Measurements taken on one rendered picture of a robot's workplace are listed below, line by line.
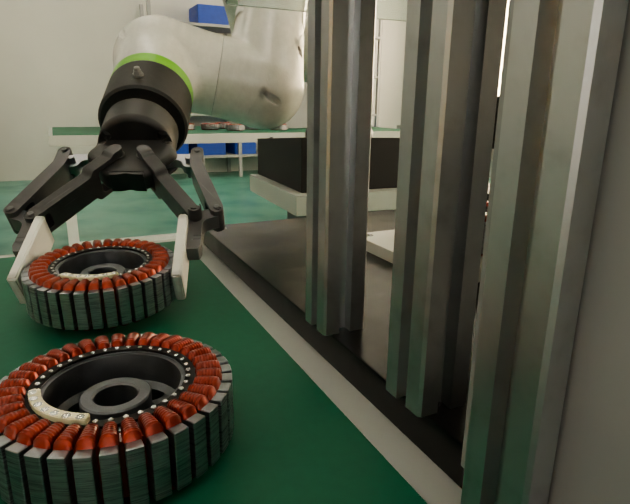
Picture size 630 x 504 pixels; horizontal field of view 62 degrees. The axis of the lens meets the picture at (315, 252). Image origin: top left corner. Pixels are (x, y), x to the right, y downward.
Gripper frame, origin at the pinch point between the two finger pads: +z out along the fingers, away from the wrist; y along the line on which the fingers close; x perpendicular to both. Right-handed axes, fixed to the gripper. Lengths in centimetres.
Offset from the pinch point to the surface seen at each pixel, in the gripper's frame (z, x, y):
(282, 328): 5.2, -1.1, -13.9
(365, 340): 10.1, 4.3, -18.9
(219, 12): -598, -221, 37
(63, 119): -528, -320, 223
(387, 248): -5.2, -3.4, -24.2
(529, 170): 16.1, 22.3, -21.0
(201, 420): 18.0, 10.4, -9.9
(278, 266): -3.5, -3.7, -13.9
